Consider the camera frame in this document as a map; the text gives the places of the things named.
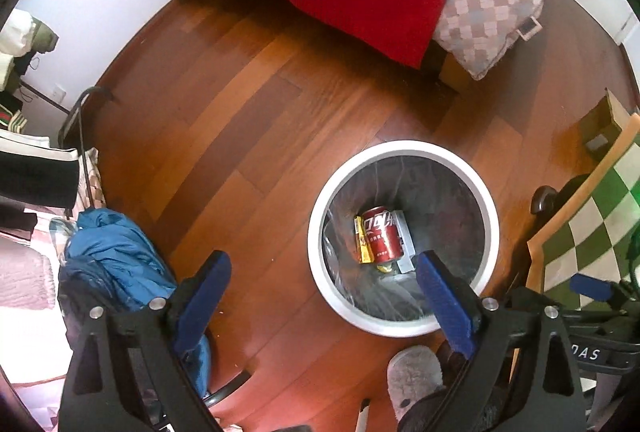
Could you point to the pile of coats and clothes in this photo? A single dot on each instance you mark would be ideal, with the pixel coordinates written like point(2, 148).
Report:
point(25, 272)

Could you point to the blue jacket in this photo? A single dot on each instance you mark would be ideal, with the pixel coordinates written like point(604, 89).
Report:
point(115, 252)

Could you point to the white round trash bin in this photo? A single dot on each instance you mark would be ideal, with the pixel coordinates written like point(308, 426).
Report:
point(316, 232)

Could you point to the pink patterned bedding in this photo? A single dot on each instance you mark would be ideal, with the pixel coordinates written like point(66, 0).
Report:
point(30, 347)

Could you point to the white grey flat box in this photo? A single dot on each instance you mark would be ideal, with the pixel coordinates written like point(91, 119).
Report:
point(406, 242)

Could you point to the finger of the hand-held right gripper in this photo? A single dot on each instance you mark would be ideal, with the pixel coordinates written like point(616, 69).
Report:
point(590, 287)

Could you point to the white rod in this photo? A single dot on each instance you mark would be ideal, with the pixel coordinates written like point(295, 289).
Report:
point(362, 414)

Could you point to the grey fluffy slipper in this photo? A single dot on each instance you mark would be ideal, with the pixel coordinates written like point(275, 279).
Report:
point(412, 377)

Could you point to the cardboard box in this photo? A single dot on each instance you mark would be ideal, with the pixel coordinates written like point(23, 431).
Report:
point(602, 121)

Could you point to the red soda can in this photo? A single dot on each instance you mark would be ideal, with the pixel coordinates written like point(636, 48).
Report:
point(382, 234)

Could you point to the green checkered tablecloth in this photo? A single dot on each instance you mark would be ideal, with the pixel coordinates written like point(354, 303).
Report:
point(600, 222)

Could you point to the dark round chair caster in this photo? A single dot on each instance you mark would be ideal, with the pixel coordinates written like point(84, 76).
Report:
point(542, 202)

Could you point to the plaid cloth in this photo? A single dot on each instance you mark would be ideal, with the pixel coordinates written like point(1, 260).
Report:
point(95, 192)

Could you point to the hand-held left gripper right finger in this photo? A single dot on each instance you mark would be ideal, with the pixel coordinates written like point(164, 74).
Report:
point(445, 307)

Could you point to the yellow snack packet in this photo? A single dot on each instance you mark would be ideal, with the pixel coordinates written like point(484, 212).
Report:
point(361, 244)

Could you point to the black plastic bin liner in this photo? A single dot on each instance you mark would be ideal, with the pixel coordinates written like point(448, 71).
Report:
point(430, 192)

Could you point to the white wall outlet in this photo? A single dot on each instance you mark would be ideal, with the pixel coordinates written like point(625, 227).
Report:
point(59, 92)

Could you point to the striped cloth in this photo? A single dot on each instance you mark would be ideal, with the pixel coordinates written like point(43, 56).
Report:
point(12, 121)

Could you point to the black metal chair frame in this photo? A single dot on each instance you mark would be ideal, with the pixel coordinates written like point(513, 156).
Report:
point(92, 90)

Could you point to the black swivel chair base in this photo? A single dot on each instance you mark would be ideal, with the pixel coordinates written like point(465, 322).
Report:
point(230, 389)

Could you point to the black white-striped garment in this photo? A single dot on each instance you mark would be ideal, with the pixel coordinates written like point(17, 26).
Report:
point(35, 177)

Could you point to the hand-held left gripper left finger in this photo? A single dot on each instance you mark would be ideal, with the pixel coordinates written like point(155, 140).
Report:
point(205, 299)

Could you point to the white puffer jacket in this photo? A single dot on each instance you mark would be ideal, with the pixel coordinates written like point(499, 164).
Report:
point(15, 31)

